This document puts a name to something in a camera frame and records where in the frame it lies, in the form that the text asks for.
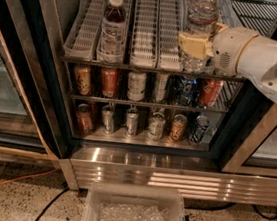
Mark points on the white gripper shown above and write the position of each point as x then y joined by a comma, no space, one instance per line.
227,48

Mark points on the clear water bottle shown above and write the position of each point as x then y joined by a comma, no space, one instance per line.
202,16

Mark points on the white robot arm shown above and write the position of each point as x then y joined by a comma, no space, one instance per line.
258,63

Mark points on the dark blue can middle shelf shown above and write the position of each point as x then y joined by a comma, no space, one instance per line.
184,90

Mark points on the red orange can middle shelf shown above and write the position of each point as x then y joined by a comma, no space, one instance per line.
209,92

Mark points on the white plastic shelf organiser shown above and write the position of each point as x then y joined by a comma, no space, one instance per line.
151,39

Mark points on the silver can middle shelf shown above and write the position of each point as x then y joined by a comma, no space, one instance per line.
161,85

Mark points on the silver can shelf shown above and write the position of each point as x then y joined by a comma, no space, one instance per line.
107,118
161,85
131,122

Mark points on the white can middle shelf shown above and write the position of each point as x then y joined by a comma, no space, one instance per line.
136,86

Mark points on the white can shelf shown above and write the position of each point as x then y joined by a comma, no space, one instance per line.
136,86
156,126

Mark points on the blue can bottom shelf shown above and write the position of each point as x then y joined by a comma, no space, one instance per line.
200,126

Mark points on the tan can bottom shelf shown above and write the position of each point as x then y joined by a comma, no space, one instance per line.
178,127

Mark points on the tan can shelf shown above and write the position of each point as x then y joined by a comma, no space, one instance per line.
83,81
178,127

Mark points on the brown tea bottle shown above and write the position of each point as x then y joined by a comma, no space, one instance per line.
113,32

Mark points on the white can bottom shelf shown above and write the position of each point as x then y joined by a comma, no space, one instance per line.
156,126

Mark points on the silver can bottom shelf centre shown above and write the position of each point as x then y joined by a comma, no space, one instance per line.
131,122

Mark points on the silver can bottom shelf left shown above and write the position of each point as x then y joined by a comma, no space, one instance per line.
107,118

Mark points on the tan can middle shelf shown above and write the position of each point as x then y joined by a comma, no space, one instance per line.
83,81

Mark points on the stainless steel fridge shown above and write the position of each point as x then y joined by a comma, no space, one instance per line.
236,161

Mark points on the red can bottom shelf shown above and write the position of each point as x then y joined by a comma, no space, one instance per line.
84,117

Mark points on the glass fridge door left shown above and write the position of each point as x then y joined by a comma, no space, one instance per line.
20,137

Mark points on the clear plastic bin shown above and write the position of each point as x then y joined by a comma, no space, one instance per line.
133,194

